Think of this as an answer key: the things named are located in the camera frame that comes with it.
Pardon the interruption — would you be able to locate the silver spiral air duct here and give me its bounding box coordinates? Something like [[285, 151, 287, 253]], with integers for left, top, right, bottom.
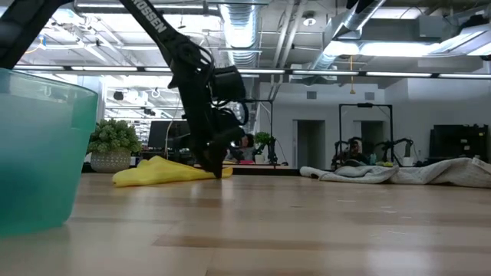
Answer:
[[310, 0, 387, 70], [220, 0, 265, 133]]

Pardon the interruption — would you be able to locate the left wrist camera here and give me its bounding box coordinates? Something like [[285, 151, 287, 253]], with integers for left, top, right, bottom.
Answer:
[[220, 109, 249, 133]]

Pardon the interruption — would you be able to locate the black storage cabinet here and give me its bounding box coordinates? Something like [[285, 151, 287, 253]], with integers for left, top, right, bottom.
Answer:
[[429, 123, 490, 162]]

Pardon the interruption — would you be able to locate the linear ceiling light strip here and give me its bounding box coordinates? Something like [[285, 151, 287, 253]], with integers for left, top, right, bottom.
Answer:
[[13, 65, 491, 80]]

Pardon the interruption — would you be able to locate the black computer monitor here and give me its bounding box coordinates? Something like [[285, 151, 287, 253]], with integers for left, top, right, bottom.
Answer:
[[147, 120, 193, 150]]

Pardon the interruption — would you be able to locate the small green potted plant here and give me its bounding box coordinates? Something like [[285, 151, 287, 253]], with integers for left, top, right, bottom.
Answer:
[[253, 131, 272, 165]]

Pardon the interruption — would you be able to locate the large plant in white pot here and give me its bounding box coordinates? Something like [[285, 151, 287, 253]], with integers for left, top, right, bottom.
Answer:
[[86, 117, 143, 174]]

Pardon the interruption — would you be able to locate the teal translucent plastic bin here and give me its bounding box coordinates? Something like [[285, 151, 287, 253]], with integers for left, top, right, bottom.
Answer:
[[0, 67, 100, 238]]

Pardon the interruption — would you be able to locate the background wooden table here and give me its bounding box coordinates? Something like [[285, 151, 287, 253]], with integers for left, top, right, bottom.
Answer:
[[229, 163, 300, 176]]

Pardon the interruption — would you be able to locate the grey microfiber towel white tag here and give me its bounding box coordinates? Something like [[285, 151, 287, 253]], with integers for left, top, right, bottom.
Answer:
[[387, 156, 491, 189]]

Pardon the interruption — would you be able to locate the yellow microfiber towel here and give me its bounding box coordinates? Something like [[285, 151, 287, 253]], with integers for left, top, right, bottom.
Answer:
[[111, 155, 234, 189]]

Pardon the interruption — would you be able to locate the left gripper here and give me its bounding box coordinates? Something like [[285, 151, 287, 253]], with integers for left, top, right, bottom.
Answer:
[[182, 76, 246, 178]]

